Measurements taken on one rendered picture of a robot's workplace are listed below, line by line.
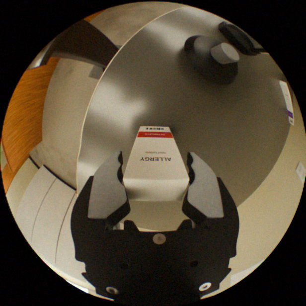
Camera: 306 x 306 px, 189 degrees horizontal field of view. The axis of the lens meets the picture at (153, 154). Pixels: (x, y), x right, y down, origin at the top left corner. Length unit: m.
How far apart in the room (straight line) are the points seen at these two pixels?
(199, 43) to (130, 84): 0.12
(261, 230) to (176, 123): 0.64
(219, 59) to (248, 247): 0.70
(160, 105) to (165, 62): 0.07
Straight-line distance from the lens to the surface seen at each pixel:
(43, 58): 0.43
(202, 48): 0.15
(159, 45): 0.18
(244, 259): 0.70
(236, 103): 0.22
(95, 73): 1.29
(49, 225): 2.38
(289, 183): 0.67
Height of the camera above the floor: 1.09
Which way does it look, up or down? 58 degrees down
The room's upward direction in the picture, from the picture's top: 180 degrees clockwise
